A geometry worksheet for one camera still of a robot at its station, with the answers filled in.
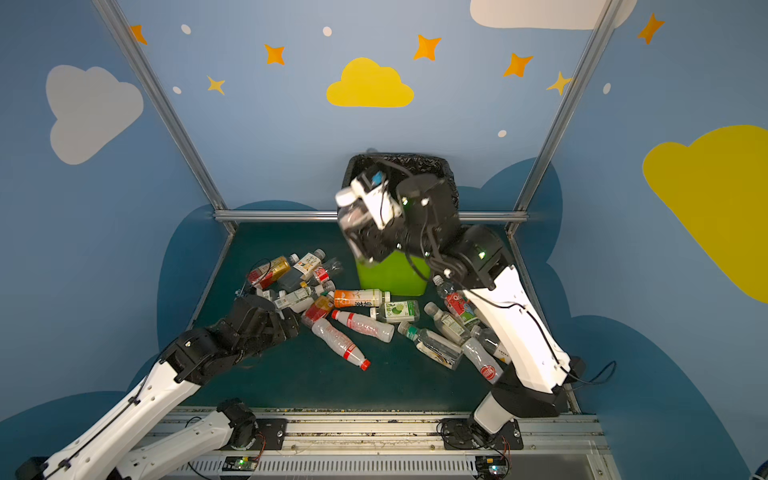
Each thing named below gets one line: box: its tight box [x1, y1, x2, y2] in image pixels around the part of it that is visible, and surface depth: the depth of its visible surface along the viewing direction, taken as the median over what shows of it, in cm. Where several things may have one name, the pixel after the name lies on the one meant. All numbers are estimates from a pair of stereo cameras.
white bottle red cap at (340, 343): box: [312, 318, 371, 371], surface depth 88 cm
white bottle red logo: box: [461, 325, 504, 385], surface depth 86 cm
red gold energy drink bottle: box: [247, 254, 300, 290], surface depth 103 cm
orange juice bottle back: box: [333, 289, 391, 308], surface depth 98 cm
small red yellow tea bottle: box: [301, 291, 334, 328], surface depth 95 cm
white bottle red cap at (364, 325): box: [332, 310, 395, 343], surface depth 92 cm
